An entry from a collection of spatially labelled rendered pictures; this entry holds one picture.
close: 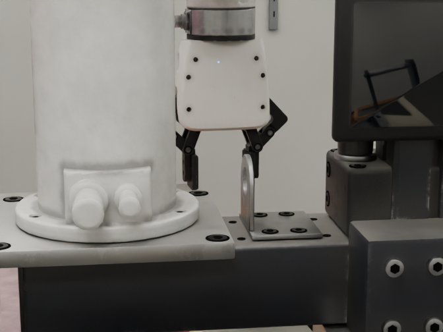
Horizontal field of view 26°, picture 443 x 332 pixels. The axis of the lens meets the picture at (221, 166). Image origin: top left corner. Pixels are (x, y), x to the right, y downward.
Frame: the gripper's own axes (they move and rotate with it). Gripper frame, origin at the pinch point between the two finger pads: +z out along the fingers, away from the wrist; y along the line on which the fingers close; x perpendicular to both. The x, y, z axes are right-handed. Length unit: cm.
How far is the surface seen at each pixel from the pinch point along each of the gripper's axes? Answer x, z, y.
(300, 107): 201, 24, 74
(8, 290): -0.6, 12.0, -23.9
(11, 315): -8.4, 12.1, -23.7
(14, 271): 5.6, 11.9, -23.2
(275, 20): 199, -5, 64
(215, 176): 201, 46, 45
